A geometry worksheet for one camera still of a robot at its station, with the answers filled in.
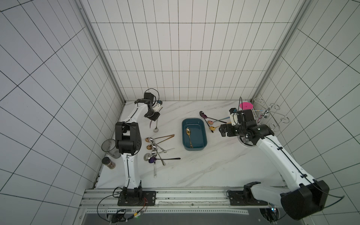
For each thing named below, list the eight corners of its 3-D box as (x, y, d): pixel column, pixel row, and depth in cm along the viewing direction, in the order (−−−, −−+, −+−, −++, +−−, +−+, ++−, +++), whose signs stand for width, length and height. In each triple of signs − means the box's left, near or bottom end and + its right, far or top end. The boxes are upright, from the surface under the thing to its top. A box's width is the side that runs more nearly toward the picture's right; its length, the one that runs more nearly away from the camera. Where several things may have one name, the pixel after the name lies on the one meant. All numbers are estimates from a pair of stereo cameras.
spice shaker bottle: (106, 166, 85) (100, 161, 79) (111, 160, 87) (105, 155, 81) (113, 170, 84) (107, 165, 77) (117, 165, 86) (112, 160, 79)
